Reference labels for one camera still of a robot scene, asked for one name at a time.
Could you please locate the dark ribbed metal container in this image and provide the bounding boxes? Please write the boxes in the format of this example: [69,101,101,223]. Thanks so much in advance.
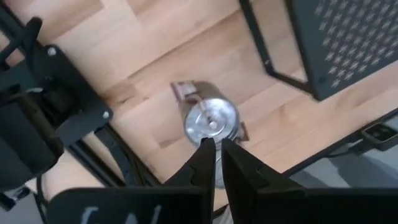
[170,80,250,149]

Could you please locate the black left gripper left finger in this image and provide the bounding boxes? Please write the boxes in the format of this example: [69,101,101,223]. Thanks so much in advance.
[163,138,217,216]

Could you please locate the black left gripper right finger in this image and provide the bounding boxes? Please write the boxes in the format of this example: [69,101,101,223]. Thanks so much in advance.
[221,138,308,224]

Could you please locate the black aluminium table frame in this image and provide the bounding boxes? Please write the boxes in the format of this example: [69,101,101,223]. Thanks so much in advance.
[65,107,398,190]

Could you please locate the black perforated metal shelf riser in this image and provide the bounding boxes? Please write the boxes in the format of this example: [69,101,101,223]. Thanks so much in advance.
[239,0,398,102]

